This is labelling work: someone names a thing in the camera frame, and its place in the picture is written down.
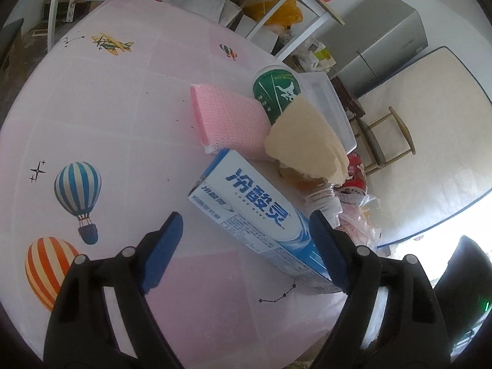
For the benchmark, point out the crumpled clear plastic bag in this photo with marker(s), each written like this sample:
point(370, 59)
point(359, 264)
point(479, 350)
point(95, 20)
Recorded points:
point(361, 219)

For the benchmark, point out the green snack canister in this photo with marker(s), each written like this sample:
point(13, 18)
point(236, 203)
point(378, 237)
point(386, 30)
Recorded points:
point(276, 92)

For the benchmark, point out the yellow plastic bag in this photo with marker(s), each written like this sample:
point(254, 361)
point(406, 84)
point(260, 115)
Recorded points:
point(284, 11)

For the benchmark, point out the crushed clear plastic bottle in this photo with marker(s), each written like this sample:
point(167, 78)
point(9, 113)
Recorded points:
point(323, 200)

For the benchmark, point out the pink mesh sponge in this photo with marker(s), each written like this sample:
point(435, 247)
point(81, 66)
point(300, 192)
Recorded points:
point(230, 115)

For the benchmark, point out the blue white toothpaste box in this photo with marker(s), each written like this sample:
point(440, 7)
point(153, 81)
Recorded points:
point(253, 200)

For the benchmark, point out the wooden chair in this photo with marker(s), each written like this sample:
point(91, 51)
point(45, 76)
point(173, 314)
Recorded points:
point(401, 134)

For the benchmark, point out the beige cloth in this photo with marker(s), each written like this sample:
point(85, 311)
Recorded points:
point(303, 142)

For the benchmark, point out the red can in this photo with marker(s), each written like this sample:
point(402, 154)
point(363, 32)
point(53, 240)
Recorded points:
point(355, 173)

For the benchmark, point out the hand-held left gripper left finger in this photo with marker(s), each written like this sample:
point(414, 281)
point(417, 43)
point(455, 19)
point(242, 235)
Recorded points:
point(165, 250)

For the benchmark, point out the silver refrigerator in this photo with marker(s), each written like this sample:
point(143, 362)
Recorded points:
point(380, 34)

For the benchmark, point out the white cardboard box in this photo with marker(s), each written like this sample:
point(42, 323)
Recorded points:
point(253, 30)

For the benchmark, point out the pink printed tablecloth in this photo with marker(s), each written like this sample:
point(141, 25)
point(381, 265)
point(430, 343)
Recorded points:
point(115, 103)

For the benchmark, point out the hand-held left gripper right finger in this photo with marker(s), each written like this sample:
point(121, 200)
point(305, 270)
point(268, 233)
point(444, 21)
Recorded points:
point(330, 250)

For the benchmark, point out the toaster oven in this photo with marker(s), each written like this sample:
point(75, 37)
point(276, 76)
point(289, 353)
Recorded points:
point(57, 9)

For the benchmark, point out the clear plastic storage box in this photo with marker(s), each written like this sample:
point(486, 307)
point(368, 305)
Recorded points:
point(330, 103)

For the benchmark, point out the dark wooden stool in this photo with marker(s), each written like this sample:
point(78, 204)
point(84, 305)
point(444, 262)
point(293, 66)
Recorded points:
point(348, 96)

